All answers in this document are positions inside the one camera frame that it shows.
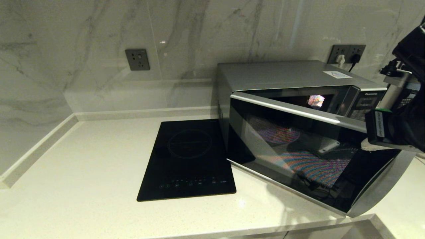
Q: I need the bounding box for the black glass microwave door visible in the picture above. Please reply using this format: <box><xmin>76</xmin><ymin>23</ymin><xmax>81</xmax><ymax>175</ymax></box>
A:
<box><xmin>227</xmin><ymin>91</ymin><xmax>416</xmax><ymax>218</ymax></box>

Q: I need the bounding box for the black mesh basket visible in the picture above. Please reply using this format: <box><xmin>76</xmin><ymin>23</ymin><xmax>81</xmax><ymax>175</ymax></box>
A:
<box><xmin>398</xmin><ymin>90</ymin><xmax>418</xmax><ymax>108</ymax></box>

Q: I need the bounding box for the white sticker label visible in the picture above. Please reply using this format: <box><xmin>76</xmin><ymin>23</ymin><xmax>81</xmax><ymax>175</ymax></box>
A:
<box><xmin>324</xmin><ymin>71</ymin><xmax>353</xmax><ymax>79</ymax></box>

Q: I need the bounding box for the black induction cooktop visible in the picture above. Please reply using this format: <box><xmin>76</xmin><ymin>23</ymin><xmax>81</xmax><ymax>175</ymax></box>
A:
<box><xmin>137</xmin><ymin>119</ymin><xmax>237</xmax><ymax>202</ymax></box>

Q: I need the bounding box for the black power plug with cable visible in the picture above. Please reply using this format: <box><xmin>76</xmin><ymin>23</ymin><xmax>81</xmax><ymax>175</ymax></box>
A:
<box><xmin>348</xmin><ymin>54</ymin><xmax>361</xmax><ymax>72</ymax></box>

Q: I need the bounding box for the grey double wall socket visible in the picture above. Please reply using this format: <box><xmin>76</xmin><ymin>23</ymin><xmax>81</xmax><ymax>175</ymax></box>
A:
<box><xmin>328</xmin><ymin>44</ymin><xmax>366</xmax><ymax>64</ymax></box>

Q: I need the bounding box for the grey single wall socket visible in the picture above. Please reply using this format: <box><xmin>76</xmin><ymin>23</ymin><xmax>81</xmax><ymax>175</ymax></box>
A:
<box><xmin>125</xmin><ymin>49</ymin><xmax>150</xmax><ymax>71</ymax></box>

